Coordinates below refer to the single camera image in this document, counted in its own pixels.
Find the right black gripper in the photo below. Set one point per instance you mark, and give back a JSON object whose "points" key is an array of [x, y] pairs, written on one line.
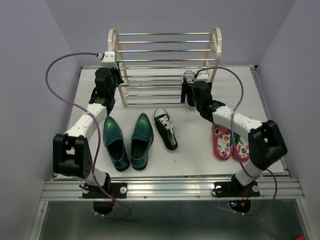
{"points": [[183, 95]]}

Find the pink kids sandal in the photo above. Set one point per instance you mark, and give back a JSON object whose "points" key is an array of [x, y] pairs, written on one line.
{"points": [[241, 149], [222, 143]]}

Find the left green loafer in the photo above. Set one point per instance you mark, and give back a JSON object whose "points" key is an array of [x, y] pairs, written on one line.
{"points": [[114, 143]]}

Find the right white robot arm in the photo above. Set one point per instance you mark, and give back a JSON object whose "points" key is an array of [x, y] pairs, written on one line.
{"points": [[265, 141]]}

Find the cream and chrome shoe shelf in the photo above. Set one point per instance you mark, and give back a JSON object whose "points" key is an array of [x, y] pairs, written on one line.
{"points": [[153, 64]]}

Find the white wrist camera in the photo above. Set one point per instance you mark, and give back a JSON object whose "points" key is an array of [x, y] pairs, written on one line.
{"points": [[108, 59], [202, 76]]}

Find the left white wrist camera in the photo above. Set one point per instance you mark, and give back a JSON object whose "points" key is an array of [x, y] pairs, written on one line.
{"points": [[108, 59]]}

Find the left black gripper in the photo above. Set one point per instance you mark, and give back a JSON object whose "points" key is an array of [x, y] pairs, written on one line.
{"points": [[120, 80]]}

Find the green loafer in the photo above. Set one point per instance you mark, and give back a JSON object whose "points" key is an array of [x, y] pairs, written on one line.
{"points": [[141, 142], [114, 143]]}

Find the right green loafer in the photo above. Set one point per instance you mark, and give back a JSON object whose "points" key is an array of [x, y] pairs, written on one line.
{"points": [[141, 142]]}

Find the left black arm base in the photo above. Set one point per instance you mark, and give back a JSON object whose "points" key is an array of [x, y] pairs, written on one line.
{"points": [[102, 204]]}

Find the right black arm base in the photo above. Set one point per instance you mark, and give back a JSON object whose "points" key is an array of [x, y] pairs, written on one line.
{"points": [[232, 192]]}

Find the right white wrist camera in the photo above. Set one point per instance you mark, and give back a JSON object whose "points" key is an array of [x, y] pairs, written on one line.
{"points": [[202, 76]]}

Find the aluminium mounting rail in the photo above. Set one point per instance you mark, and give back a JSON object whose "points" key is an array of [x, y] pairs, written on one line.
{"points": [[174, 189]]}

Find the black sneaker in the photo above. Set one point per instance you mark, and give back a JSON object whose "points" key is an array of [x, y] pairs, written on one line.
{"points": [[165, 128], [188, 80]]}

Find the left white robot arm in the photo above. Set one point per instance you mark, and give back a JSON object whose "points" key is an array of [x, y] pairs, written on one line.
{"points": [[71, 151]]}

